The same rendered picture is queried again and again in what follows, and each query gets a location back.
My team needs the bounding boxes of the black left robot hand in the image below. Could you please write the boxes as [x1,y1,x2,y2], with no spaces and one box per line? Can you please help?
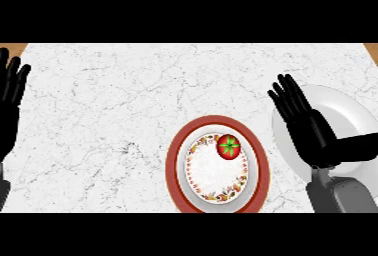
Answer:
[0,47,33,163]

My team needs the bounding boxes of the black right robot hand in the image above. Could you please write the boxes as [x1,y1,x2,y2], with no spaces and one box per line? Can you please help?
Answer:
[266,73,378,169]

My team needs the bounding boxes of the plain white plate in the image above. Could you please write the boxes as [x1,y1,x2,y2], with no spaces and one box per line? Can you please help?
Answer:
[270,83,378,184]

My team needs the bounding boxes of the red tomato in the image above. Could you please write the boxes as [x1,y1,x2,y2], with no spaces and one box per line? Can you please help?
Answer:
[216,134,242,161]

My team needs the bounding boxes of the red-rimmed floral plate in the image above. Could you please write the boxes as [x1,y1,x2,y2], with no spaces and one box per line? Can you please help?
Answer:
[164,114,272,214]

